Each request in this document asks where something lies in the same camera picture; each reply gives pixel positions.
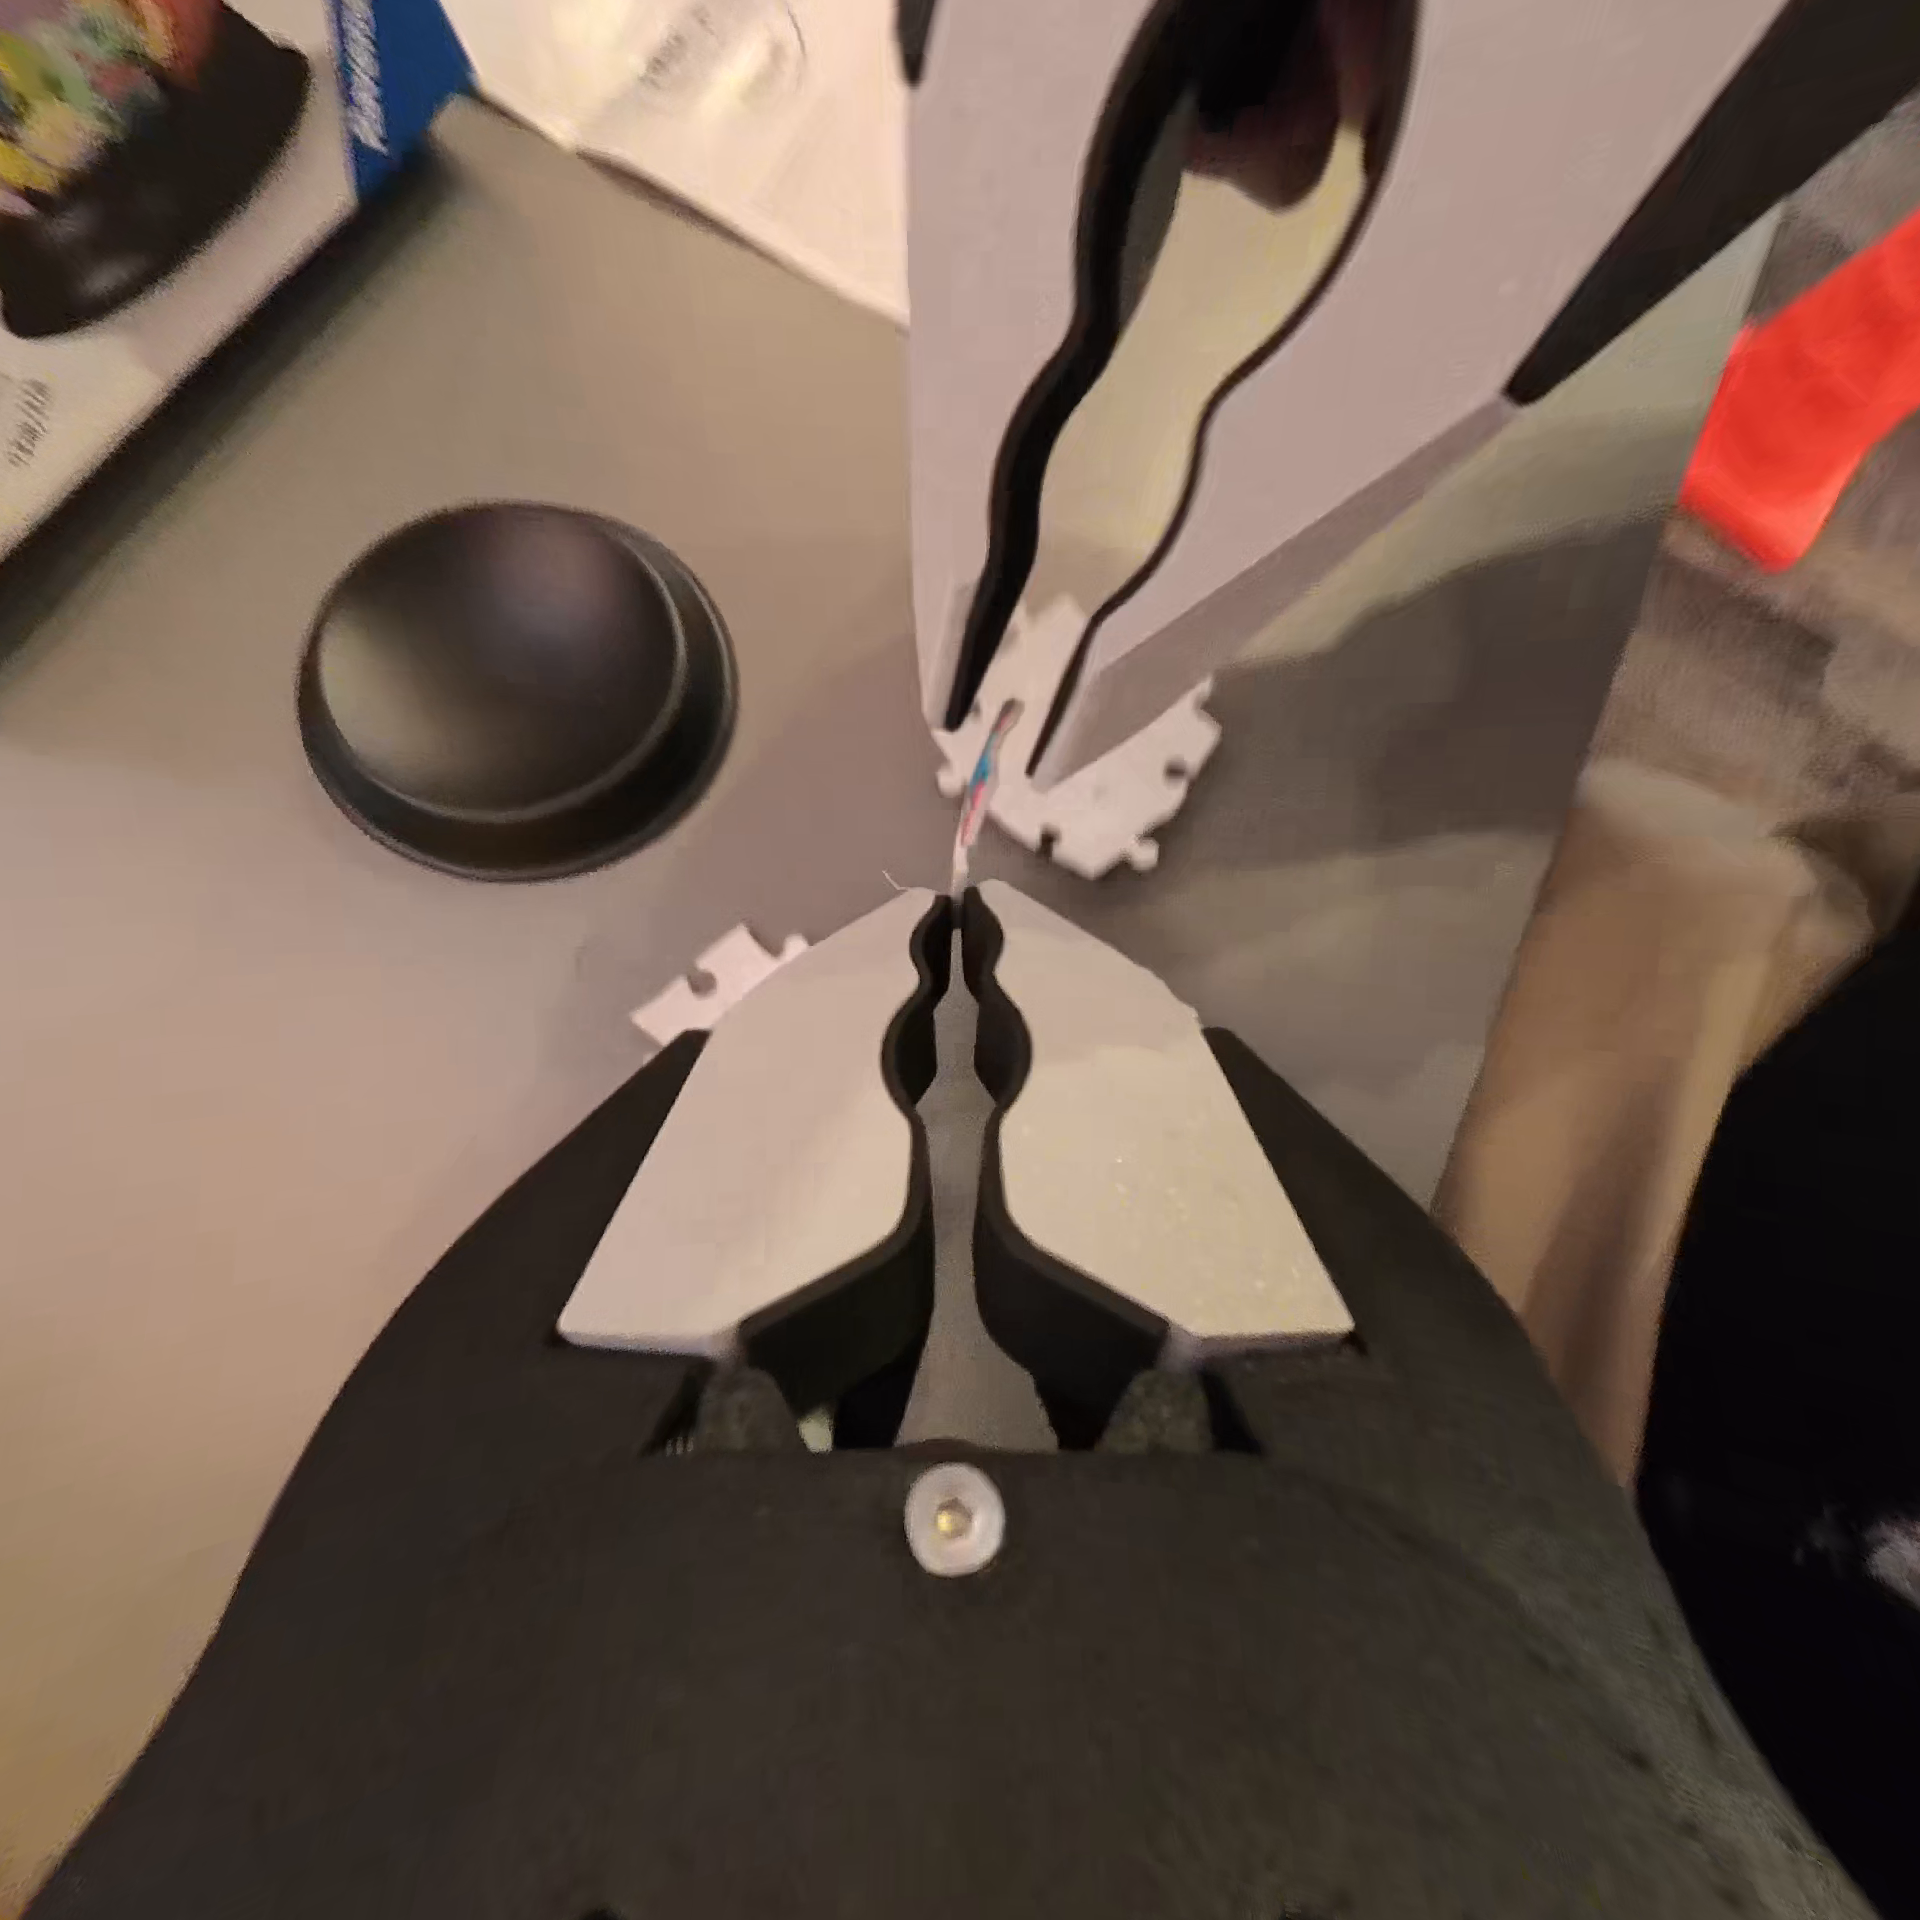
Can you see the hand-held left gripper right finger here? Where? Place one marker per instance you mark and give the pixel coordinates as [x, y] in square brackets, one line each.
[1172, 1185]

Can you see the black round puzzle ball stand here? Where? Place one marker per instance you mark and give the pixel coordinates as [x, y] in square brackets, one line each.
[511, 662]

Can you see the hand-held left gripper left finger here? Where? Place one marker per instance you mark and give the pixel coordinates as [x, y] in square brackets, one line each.
[722, 1201]

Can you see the person's beige trousers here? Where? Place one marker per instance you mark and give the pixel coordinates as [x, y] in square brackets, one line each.
[1622, 975]

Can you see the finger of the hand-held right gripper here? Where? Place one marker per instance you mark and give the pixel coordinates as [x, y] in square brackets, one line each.
[990, 224]
[1484, 196]

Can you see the puzzle ball cardboard box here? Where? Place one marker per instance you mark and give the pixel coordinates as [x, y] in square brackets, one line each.
[182, 376]

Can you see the colourful printed puzzle piece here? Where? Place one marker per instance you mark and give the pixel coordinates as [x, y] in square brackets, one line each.
[979, 788]

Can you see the white paper sheet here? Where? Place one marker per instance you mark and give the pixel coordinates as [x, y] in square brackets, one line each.
[751, 182]

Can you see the white puzzle piece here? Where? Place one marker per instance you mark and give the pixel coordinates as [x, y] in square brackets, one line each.
[1110, 796]
[729, 983]

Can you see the red object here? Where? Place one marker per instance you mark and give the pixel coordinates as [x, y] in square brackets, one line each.
[1815, 405]

